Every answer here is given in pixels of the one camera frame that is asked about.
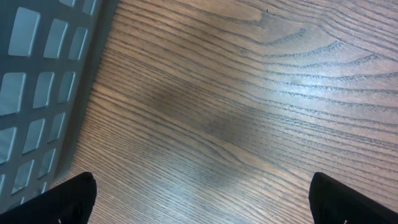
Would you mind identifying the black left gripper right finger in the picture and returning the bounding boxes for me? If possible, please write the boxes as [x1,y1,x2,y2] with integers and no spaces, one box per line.
[308,172,397,224]

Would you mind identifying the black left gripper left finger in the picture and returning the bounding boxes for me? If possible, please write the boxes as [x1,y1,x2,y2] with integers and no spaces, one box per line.
[1,172,97,224]

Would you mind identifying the grey plastic basket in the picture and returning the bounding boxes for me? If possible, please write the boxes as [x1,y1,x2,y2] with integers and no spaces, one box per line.
[1,0,118,212]

